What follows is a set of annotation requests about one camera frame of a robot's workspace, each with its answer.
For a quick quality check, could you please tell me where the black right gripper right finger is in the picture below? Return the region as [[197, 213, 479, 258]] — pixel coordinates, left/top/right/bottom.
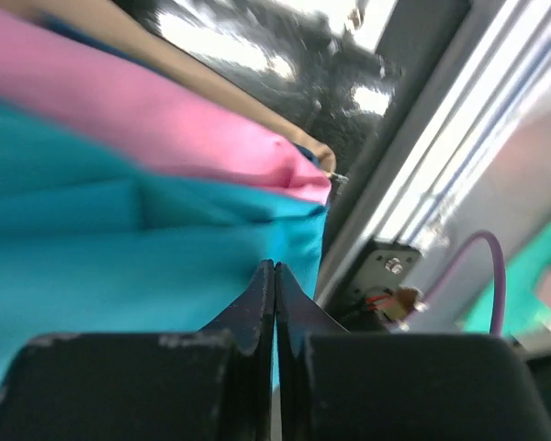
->
[[275, 265, 551, 440]]

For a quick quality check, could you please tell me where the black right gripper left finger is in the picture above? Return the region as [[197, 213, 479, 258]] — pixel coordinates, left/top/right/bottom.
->
[[0, 260, 275, 440]]

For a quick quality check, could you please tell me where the folded blue t-shirt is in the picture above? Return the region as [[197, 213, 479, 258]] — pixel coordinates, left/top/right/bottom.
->
[[0, 103, 327, 381]]

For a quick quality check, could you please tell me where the folded pink t-shirt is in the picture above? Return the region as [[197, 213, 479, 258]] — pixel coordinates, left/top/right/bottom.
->
[[0, 9, 331, 204]]

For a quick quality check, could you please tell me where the folded tan t-shirt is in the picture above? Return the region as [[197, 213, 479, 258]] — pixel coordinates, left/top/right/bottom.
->
[[95, 1, 336, 175]]

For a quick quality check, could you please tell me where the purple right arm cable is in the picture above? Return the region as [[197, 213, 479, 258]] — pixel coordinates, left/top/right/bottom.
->
[[403, 230, 508, 339]]

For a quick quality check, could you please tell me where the aluminium frame rail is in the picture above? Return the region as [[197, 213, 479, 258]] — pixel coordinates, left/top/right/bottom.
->
[[373, 1, 551, 250]]

